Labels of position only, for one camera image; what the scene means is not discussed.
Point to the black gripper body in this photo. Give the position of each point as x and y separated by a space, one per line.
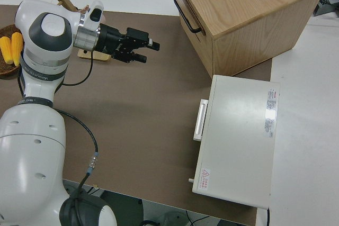
111 39

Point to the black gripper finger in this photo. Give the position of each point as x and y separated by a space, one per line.
137 38
129 57

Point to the light wooden drawer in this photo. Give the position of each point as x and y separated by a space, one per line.
204 44

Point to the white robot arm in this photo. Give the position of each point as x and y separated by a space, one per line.
31 130

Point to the brown table mat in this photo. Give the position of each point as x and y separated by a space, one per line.
145 104

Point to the yellow corn cob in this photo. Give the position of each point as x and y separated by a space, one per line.
17 48
5 50

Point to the brown wicker basket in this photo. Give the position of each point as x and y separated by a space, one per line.
5 71

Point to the white toaster oven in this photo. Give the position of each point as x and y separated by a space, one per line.
238 141

